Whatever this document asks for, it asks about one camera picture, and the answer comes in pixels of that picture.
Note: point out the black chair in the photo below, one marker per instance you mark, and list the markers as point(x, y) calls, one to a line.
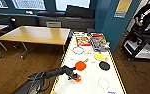
point(9, 23)

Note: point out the small white sill device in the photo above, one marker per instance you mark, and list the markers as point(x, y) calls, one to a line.
point(29, 13)

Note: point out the blue board game box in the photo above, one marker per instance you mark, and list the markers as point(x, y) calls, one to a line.
point(99, 43)

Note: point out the small orange plastic bowl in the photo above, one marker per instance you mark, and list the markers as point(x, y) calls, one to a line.
point(78, 80)

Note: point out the yellow wall poster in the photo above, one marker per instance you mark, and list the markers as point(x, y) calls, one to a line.
point(123, 8)

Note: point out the white yellow-edged air hockey table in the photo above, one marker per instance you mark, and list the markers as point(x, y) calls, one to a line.
point(94, 85)

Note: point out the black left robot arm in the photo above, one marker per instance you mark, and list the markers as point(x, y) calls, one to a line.
point(37, 81)

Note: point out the red board game box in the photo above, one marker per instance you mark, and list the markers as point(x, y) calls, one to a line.
point(82, 41)

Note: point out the orange plate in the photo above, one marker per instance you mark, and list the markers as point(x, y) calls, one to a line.
point(80, 66)

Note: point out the large light wooden table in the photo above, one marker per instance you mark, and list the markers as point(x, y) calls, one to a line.
point(34, 35)

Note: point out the black wheeled cart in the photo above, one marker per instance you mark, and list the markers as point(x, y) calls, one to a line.
point(139, 40)

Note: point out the black bench cushion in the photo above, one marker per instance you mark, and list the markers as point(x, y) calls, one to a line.
point(79, 12)

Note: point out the grey vent panel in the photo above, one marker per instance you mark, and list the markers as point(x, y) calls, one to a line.
point(53, 24)

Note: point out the long dark wall bench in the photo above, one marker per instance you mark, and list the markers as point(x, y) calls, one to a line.
point(27, 20)

